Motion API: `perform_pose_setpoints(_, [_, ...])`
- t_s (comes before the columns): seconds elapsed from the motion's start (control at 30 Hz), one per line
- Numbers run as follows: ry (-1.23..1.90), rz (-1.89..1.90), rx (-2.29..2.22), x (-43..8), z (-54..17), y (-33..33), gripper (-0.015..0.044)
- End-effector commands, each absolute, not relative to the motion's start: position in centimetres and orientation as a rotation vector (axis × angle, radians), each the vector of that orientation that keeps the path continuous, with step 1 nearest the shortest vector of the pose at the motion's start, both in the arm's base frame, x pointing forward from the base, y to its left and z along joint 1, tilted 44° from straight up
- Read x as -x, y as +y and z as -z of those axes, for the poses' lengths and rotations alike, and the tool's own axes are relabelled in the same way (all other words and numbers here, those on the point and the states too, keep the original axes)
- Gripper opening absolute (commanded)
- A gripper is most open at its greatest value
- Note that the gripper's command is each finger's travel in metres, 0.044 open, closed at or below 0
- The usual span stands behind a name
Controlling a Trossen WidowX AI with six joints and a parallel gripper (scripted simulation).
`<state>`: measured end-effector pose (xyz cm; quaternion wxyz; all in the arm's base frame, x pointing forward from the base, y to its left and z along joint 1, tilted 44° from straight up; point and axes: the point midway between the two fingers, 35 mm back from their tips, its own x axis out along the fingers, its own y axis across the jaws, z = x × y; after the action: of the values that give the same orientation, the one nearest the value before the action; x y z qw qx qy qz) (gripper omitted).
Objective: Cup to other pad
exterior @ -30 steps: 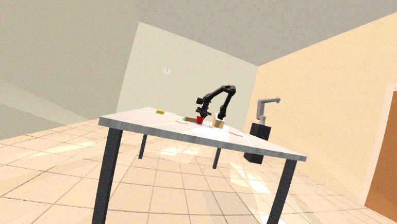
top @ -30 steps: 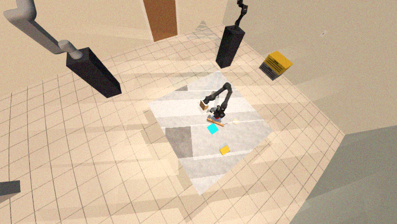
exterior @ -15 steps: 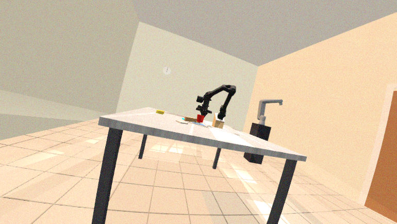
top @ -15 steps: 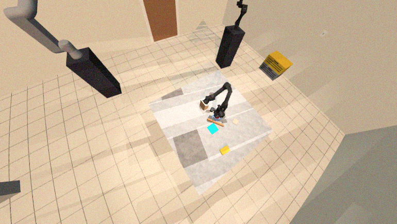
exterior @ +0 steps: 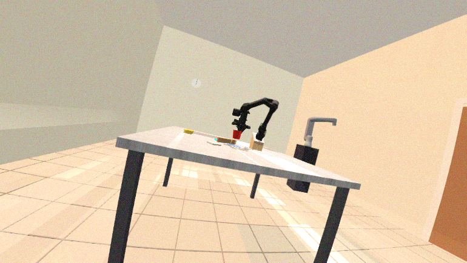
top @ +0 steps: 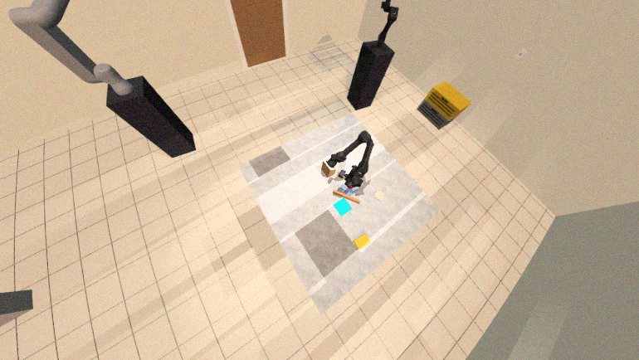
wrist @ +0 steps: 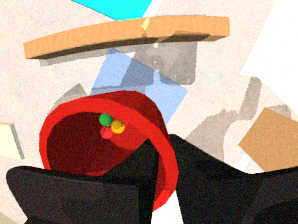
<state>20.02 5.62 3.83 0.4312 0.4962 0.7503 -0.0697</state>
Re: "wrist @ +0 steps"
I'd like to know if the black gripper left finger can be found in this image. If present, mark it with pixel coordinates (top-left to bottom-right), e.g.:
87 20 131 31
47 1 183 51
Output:
5 137 160 224

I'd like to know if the red marble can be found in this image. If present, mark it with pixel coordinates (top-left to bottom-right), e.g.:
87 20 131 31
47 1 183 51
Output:
100 125 113 139

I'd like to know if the green marble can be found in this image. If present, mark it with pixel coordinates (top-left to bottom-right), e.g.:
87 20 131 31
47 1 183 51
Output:
100 113 113 127

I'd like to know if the orange flat bar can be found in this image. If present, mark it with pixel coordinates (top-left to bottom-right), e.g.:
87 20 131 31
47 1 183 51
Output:
23 15 230 60

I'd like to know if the red cup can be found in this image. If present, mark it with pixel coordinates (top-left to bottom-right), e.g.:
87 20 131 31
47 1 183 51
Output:
39 89 178 210

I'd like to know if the yellow marble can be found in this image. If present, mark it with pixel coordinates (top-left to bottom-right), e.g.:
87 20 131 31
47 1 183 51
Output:
110 120 125 133

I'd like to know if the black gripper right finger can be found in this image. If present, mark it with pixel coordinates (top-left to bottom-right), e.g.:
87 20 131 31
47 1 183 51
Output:
169 133 298 224

